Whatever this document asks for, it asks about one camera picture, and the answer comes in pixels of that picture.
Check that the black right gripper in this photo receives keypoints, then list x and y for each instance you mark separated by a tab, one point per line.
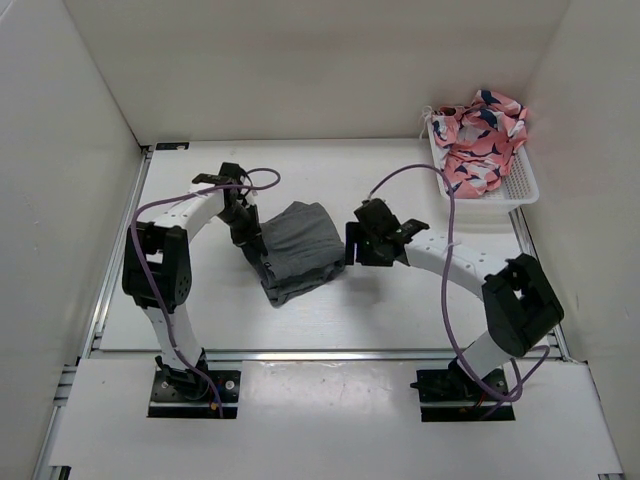
355	234

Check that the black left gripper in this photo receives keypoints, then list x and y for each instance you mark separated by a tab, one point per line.
255	244

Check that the grey shorts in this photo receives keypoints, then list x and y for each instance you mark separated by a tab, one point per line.
303	252

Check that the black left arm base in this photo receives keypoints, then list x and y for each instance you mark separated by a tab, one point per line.
168	402

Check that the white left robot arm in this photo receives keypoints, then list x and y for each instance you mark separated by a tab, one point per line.
157	275

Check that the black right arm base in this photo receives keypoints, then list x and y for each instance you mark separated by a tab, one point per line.
445	398

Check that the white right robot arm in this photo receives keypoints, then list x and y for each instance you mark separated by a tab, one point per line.
519	302

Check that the pink patterned shorts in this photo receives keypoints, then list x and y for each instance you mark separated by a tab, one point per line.
475	144

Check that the black label sticker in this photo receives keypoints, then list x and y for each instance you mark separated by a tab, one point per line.
172	146

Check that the white plastic basket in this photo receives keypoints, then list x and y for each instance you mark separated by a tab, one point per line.
517	189

